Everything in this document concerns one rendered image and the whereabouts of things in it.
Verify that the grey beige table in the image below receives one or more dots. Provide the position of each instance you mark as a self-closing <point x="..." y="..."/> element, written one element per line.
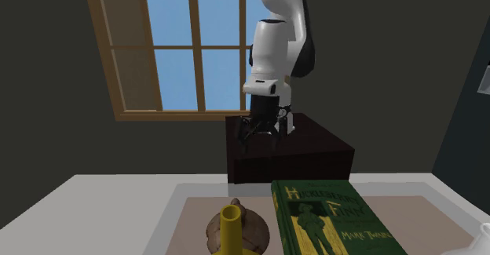
<point x="417" y="220"/>

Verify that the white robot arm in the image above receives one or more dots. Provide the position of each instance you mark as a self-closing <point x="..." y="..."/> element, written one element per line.
<point x="272" y="51"/>

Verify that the dark robot stand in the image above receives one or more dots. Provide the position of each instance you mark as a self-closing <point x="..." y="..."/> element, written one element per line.
<point x="306" y="151"/>

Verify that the brown round teapot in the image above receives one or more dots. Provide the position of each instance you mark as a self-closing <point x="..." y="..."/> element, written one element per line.
<point x="254" y="231"/>

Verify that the white teapot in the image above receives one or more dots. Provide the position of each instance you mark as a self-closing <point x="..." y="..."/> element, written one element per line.
<point x="476" y="244"/>

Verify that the yellow vase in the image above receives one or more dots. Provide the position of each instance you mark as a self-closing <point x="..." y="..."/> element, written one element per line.
<point x="231" y="231"/>

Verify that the green hardcover book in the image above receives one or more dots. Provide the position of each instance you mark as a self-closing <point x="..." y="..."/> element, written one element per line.
<point x="329" y="223"/>

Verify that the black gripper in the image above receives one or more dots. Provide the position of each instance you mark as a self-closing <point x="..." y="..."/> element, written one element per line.
<point x="264" y="107"/>

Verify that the wooden frame window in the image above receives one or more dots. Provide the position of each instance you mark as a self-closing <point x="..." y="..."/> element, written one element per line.
<point x="172" y="24"/>

